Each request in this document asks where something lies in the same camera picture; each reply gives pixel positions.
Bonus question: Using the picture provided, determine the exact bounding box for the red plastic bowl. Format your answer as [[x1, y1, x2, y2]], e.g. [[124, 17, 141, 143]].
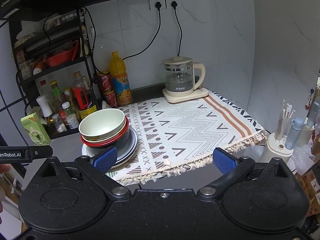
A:
[[80, 117, 129, 147]]

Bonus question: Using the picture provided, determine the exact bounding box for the small white bakery plate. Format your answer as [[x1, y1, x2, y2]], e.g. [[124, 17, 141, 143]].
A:
[[82, 127, 137, 164]]

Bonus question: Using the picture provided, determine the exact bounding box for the large white plate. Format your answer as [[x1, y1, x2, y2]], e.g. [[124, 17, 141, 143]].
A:
[[81, 127, 138, 169]]

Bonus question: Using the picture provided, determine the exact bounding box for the pale green bowl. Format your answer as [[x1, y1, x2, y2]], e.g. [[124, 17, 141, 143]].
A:
[[81, 115, 128, 143], [79, 108, 125, 140]]

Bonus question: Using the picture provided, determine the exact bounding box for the black kitchen rack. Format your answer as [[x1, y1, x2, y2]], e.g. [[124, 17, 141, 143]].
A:
[[11, 8, 98, 138]]

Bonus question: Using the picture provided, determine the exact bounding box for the person's left hand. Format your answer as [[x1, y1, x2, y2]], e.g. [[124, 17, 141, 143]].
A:
[[0, 164, 10, 213]]

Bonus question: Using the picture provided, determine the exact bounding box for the green carton box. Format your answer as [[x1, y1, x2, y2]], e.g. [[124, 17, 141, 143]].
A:
[[21, 113, 51, 146]]

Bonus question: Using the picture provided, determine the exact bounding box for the white utensil holder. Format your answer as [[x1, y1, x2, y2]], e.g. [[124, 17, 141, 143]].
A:
[[259, 133, 293, 164]]

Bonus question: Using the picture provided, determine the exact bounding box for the white cap small jar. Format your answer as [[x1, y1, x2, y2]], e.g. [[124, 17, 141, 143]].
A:
[[66, 114, 79, 129]]

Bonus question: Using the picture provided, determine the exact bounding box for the patterned table cloth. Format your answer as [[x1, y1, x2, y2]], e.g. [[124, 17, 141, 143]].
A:
[[106, 92, 266, 186]]

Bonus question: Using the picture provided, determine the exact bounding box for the red snack can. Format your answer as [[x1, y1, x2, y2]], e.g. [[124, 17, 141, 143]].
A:
[[98, 72, 119, 108]]

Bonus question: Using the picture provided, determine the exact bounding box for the cardboard box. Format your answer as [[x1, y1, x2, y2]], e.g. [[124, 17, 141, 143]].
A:
[[295, 169, 319, 216]]

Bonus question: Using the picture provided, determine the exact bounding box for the dark sauce bottle yellow label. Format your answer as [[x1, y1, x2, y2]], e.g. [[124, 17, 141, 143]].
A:
[[72, 72, 98, 120]]

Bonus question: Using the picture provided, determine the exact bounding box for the light blue bottle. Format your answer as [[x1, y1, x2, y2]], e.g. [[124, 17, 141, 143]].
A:
[[285, 118, 304, 150]]

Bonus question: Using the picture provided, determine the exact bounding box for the cream kettle base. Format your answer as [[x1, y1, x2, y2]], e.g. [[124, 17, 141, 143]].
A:
[[162, 87, 209, 103]]

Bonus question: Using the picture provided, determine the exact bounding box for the orange juice bottle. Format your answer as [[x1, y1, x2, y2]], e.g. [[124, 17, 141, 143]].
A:
[[108, 51, 133, 106]]

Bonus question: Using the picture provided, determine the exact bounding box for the glass electric kettle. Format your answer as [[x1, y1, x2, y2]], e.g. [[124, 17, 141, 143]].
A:
[[162, 56, 206, 92]]

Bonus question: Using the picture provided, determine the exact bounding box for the red tray on shelf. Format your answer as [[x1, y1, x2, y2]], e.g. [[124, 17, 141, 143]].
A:
[[47, 41, 79, 67]]

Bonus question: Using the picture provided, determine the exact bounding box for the black power cable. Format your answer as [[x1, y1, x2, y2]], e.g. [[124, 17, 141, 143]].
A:
[[122, 2, 163, 61]]

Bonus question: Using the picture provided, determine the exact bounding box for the white wall socket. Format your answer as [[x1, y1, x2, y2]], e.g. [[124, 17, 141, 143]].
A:
[[149, 0, 166, 10], [165, 0, 181, 9]]

